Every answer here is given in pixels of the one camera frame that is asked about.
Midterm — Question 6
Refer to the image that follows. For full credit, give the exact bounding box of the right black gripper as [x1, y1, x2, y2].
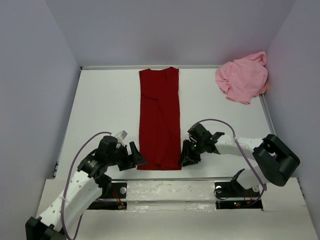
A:
[177, 139, 206, 167]

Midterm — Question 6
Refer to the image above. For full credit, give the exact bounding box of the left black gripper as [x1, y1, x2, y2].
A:
[106, 141, 147, 171]

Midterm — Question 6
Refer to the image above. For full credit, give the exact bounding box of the red t shirt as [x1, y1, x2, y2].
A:
[138, 67, 182, 171]

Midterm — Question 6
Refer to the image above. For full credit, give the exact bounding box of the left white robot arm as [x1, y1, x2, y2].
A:
[25, 130, 147, 240]

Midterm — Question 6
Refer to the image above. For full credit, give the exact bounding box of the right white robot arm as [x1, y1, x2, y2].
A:
[179, 123, 301, 198]

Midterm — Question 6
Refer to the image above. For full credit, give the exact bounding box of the pink t shirt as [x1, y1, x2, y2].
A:
[215, 51, 268, 105]

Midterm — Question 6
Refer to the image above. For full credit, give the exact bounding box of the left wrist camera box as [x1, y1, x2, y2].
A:
[114, 130, 128, 145]

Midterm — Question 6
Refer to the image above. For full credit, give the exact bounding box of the metal rail at front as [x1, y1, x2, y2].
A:
[112, 177, 232, 182]

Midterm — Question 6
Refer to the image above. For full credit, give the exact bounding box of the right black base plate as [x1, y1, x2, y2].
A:
[213, 181, 263, 210]

